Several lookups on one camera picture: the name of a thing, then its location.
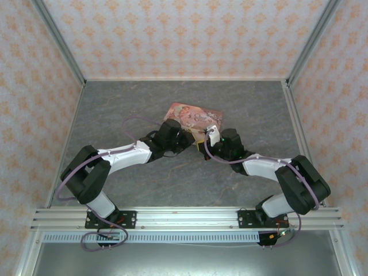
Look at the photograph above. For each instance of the aluminium frame bar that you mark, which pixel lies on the aluminium frame bar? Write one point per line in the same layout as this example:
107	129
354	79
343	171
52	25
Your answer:
299	126
313	40
27	258
187	79
57	40
342	256

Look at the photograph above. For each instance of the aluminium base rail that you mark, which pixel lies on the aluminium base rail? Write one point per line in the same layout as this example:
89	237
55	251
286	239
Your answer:
187	218

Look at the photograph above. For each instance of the pink illustrated book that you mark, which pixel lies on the pink illustrated book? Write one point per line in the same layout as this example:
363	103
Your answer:
195	115

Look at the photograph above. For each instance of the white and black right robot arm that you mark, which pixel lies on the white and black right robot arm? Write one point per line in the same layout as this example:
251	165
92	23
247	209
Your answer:
264	168

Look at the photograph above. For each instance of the small electronics board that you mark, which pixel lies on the small electronics board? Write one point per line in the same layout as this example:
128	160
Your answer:
280	233
110	236

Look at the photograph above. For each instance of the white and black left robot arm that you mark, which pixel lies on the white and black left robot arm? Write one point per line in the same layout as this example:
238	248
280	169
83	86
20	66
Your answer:
123	156

